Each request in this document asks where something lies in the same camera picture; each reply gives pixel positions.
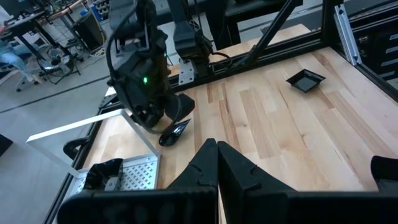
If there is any black drawer cabinet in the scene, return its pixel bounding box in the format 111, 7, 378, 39
354, 18, 398, 91

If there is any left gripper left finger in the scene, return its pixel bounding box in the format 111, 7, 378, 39
57, 138, 219, 224

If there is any silver aluminium extrusion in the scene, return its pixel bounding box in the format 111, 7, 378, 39
334, 3, 363, 67

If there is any black desk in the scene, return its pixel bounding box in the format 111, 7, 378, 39
0, 0, 85, 63

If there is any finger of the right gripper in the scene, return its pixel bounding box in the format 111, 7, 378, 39
130, 107, 165, 129
164, 92, 196, 123

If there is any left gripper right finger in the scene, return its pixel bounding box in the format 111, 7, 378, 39
218, 141, 398, 224

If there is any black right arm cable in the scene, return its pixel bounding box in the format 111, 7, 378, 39
104, 0, 139, 86

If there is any black square mini plate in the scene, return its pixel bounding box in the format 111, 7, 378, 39
285, 68, 326, 93

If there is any silver mounting bracket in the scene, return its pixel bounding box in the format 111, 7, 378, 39
178, 58, 196, 86

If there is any person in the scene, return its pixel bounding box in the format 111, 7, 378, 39
0, 24, 30, 83

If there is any dark floor mat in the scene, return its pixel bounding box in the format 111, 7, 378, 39
0, 133, 14, 157

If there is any black aluminium table frame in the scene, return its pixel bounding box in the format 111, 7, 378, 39
43, 0, 398, 224

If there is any white perforated metal tray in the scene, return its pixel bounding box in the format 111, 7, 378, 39
26, 108, 162, 200

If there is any black clamp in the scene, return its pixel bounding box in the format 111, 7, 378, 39
63, 138, 91, 160

